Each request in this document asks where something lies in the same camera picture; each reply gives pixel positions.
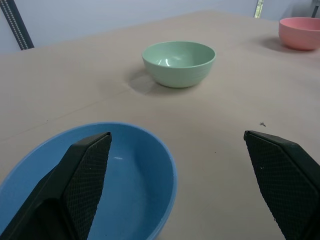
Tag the green plastic bowl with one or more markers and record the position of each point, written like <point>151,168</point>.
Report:
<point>178,64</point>

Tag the grey metal frame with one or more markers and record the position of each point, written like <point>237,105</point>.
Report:
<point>314,8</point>

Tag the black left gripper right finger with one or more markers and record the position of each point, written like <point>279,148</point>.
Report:
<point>282,180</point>

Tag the red plastic bowl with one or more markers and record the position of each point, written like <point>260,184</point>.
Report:
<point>301,33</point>

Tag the dark perforated metal post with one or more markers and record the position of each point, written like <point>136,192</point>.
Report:
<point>15,23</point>

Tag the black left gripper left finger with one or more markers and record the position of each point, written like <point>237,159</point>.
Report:
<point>75,187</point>

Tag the small dark screw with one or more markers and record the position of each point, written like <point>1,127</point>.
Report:
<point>262,123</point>

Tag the blue plastic bowl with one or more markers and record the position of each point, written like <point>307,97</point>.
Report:
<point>140,180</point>

